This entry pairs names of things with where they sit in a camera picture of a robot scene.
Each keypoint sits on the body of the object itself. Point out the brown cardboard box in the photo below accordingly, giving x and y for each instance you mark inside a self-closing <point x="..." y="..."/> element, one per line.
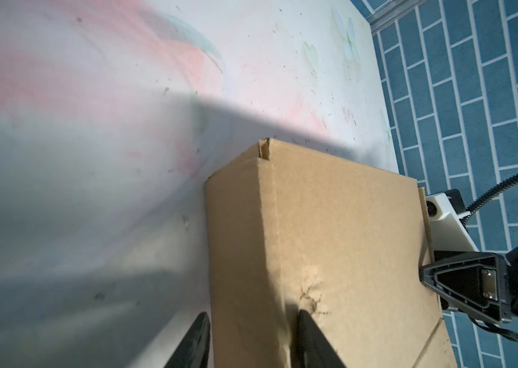
<point x="292" y="229"/>

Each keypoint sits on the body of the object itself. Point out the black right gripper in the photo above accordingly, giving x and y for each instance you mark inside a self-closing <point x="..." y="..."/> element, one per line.
<point x="475" y="283"/>

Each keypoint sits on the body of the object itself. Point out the aluminium corner post right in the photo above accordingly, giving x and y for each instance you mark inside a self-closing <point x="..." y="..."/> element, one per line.
<point x="390" y="12"/>

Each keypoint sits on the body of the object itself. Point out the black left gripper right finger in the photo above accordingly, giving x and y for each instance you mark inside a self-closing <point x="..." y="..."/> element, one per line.
<point x="310" y="348"/>

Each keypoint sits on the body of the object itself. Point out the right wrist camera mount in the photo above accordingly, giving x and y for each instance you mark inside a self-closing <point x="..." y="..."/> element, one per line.
<point x="446" y="211"/>

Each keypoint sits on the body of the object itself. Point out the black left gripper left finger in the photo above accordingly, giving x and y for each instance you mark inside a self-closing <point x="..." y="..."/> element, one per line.
<point x="194" y="348"/>

